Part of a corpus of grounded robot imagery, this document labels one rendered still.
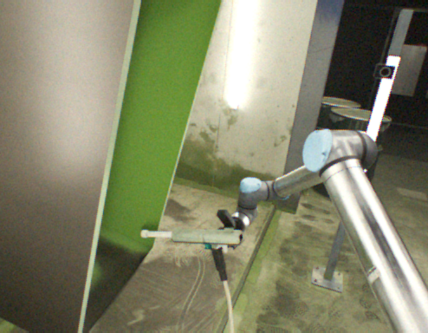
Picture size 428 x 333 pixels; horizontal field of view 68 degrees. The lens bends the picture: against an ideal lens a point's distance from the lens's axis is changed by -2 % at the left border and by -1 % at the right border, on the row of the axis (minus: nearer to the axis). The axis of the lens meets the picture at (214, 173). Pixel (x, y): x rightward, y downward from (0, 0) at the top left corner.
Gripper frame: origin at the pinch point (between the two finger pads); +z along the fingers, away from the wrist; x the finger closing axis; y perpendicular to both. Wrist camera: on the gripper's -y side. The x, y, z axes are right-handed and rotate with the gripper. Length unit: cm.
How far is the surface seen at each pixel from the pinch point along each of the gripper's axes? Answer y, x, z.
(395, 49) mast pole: -56, -66, -99
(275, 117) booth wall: -24, 25, -171
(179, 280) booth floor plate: 49, 57, -39
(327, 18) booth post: -89, -25, -175
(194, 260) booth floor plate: 48, 60, -60
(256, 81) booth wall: -56, 35, -169
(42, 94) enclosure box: -63, 1, 48
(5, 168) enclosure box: -49, 20, 51
